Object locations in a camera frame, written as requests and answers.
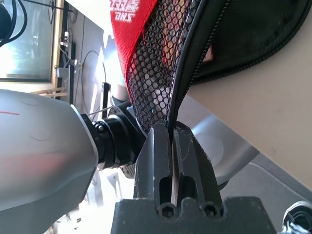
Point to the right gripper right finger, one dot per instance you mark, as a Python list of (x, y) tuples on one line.
[(192, 165)]

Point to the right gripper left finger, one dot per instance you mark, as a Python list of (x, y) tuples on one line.
[(151, 165)]

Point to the black red paddle case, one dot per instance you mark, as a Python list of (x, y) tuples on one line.
[(243, 36)]

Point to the black white shoe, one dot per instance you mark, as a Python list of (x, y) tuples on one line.
[(298, 217)]

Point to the wood framed glass panel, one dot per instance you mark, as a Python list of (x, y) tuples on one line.
[(29, 48)]

